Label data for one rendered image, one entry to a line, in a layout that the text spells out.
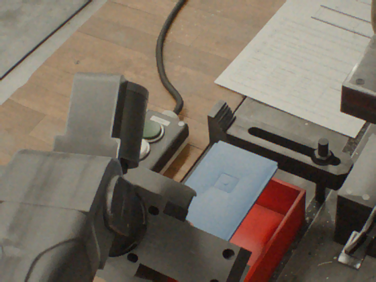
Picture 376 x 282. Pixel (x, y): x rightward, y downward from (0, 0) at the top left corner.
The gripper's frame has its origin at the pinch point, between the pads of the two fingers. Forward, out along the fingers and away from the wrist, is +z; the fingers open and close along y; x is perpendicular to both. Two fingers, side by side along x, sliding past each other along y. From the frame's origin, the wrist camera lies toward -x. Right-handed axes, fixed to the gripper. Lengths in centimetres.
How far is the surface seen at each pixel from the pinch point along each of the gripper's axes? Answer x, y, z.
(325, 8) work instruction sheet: 8, 40, 38
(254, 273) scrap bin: -6.2, 0.4, 8.0
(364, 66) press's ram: -10.6, 22.1, -0.6
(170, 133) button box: 13.3, 11.7, 18.0
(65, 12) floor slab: 131, 53, 152
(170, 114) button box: 15.3, 14.3, 20.0
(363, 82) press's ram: -11.4, 20.3, -1.8
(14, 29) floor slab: 142, 41, 144
